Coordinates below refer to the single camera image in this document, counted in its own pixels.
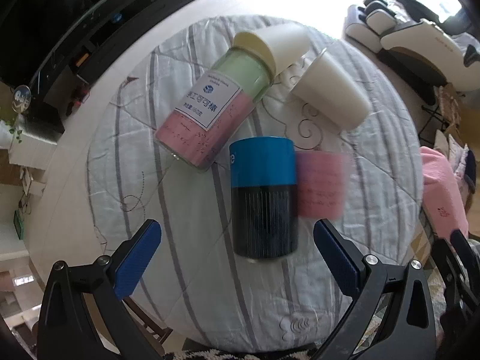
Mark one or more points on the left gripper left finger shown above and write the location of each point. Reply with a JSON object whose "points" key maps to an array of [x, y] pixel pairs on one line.
{"points": [[66, 329]]}

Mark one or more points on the blue and black metal cup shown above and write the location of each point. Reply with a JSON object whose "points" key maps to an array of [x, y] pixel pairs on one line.
{"points": [[264, 197]]}

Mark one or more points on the wooden chair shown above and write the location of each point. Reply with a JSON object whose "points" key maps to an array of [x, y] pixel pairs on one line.
{"points": [[159, 334]]}

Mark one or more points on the pink plastic cup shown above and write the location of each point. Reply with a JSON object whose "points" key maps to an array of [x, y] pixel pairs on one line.
{"points": [[322, 183]]}

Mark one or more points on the black TV stand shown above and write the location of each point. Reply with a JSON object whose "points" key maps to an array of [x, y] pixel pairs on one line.
{"points": [[91, 45]]}

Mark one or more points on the white massage chair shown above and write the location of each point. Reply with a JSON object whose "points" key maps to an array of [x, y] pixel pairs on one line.
{"points": [[409, 38]]}

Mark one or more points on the pink folded blanket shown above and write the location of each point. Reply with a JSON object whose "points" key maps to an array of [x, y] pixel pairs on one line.
{"points": [[441, 199]]}

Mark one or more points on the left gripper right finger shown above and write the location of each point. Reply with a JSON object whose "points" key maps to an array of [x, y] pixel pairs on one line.
{"points": [[407, 329]]}

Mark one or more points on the pink green labelled jar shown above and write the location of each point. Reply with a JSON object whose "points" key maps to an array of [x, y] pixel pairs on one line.
{"points": [[214, 108]]}

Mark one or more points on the grey striped quilt table cover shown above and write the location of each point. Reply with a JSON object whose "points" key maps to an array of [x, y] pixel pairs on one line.
{"points": [[237, 135]]}

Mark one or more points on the glass crystal ball ornament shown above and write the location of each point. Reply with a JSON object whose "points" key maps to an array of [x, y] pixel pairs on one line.
{"points": [[22, 98]]}

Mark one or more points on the white paper cup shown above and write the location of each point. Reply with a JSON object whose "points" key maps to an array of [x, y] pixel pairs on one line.
{"points": [[281, 45], [327, 87]]}

